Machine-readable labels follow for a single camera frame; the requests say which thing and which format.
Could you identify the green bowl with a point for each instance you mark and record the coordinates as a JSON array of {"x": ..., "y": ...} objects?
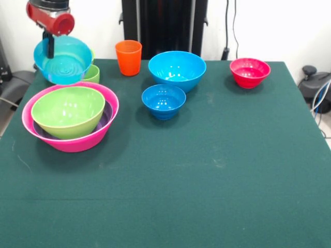
[
  {"x": 67, "y": 111},
  {"x": 92, "y": 55}
]

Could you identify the large blue bowl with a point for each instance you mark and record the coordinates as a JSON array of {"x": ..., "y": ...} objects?
[{"x": 178, "y": 64}]

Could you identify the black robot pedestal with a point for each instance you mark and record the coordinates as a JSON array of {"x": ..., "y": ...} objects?
[{"x": 160, "y": 25}]

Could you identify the small dark blue bowl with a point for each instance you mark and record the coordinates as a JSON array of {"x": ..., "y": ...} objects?
[{"x": 163, "y": 108}]

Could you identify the light blue straight-sided bowl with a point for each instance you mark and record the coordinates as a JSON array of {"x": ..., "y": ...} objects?
[{"x": 64, "y": 67}]

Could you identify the small pink bowl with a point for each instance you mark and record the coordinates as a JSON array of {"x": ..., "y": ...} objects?
[{"x": 249, "y": 77}]

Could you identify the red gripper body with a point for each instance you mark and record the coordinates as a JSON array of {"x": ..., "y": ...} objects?
[{"x": 54, "y": 24}]

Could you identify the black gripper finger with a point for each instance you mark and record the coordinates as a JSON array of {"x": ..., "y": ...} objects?
[
  {"x": 50, "y": 46},
  {"x": 45, "y": 35}
]

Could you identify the dark green table cloth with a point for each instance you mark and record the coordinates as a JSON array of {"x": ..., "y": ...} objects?
[{"x": 155, "y": 206}]

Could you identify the large pink bowl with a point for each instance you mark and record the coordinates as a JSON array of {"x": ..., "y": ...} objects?
[{"x": 75, "y": 146}]

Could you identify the green cup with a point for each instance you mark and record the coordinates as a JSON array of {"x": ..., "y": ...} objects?
[{"x": 93, "y": 75}]

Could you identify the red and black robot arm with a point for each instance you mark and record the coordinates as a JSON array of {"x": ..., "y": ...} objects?
[{"x": 51, "y": 4}]

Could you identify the purple bowl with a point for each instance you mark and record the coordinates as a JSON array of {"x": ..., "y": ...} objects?
[{"x": 107, "y": 116}]

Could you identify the orange cup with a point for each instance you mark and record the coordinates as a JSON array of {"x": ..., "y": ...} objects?
[{"x": 126, "y": 62}]

